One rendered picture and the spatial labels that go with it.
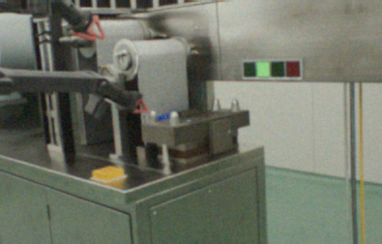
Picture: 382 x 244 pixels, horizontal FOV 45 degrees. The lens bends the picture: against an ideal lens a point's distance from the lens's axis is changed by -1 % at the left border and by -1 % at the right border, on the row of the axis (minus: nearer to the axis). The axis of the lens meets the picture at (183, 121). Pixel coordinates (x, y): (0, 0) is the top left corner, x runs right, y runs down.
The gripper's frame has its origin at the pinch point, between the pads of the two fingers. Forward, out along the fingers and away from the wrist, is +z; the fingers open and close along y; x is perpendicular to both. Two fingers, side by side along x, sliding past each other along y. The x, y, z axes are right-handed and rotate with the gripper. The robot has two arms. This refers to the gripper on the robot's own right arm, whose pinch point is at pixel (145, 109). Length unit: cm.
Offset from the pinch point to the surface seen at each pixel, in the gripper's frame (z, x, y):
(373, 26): 15, 36, 69
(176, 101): 12.7, 9.0, 0.2
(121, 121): -2.4, -5.9, -7.8
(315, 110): 249, 99, -82
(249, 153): 31.0, -2.6, 25.9
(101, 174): -16.8, -27.5, 11.2
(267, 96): 243, 108, -133
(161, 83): 2.7, 11.6, 0.2
